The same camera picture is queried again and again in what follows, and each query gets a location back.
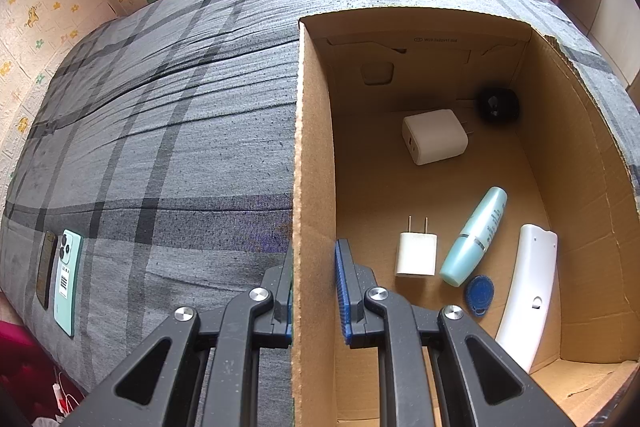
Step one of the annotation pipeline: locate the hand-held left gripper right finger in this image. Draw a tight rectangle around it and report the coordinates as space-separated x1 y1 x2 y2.
334 238 576 427

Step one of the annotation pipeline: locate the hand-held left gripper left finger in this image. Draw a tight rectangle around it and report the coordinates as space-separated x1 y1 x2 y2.
60 239 296 427

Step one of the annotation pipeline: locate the small white plug charger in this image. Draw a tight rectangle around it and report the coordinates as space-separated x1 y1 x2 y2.
395 215 438 279

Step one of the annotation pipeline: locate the cardboard box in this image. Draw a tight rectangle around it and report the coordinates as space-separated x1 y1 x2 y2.
290 7 640 427

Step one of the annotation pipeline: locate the blue key fob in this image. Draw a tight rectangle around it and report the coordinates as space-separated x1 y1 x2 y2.
464 274 496 320

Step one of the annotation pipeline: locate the teal cosmetic tube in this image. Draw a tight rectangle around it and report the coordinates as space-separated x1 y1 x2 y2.
439 186 509 288

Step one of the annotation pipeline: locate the large white charger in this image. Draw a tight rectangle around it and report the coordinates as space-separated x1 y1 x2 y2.
401 108 473 166

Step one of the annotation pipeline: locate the white remote control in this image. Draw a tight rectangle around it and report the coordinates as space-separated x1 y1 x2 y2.
494 223 559 374

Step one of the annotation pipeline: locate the black cylindrical object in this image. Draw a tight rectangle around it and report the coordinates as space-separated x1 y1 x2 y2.
475 86 521 124

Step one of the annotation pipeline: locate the mint green smartphone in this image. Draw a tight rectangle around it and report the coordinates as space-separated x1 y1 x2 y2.
52 228 82 339

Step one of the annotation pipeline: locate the black smartphone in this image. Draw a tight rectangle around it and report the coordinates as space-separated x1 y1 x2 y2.
36 229 58 310

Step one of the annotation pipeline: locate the red cloth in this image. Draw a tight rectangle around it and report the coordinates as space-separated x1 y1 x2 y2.
0 307 66 418

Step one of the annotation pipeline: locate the cream wardrobe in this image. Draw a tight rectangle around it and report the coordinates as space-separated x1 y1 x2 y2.
565 0 640 88

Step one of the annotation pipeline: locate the white charging cable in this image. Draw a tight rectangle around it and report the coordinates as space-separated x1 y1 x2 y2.
51 369 83 415

